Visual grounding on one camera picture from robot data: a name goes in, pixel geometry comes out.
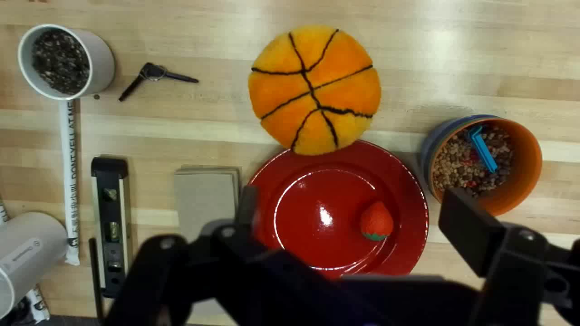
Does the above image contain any black key tool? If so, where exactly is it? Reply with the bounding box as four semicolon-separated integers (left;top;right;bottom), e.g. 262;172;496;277
117;60;201;104

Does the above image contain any grey square pad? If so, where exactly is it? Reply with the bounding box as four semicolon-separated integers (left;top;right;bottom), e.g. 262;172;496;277
172;167;242;238

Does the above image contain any white cup with dark contents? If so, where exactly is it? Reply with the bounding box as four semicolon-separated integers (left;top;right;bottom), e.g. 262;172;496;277
16;22;115;102

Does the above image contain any red plate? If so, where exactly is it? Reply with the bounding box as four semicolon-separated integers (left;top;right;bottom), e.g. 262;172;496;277
244;140;431;281

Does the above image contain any white ruler strip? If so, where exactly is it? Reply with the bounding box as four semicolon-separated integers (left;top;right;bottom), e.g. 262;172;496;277
57;98;83;268

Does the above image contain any red strawberry toy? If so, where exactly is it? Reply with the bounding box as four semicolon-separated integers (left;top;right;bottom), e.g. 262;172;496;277
358;200;395;243

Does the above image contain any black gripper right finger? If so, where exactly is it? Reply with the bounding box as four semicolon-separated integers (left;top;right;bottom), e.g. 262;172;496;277
436;187;509;279

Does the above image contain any black spirit level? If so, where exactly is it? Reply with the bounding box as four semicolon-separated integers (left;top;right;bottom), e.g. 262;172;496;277
88;154;130;299

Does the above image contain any orange basketball plush toy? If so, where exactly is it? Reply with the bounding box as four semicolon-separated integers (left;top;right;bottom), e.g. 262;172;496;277
246;24;384;158

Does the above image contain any blue bowl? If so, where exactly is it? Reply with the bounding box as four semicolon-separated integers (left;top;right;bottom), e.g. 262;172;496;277
418;114;496;183

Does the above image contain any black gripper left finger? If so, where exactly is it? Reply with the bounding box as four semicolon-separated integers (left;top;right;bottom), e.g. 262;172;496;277
233;185;262;243

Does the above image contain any white cylindrical device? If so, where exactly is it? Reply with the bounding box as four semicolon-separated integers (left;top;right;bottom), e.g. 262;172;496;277
0;210;68;321

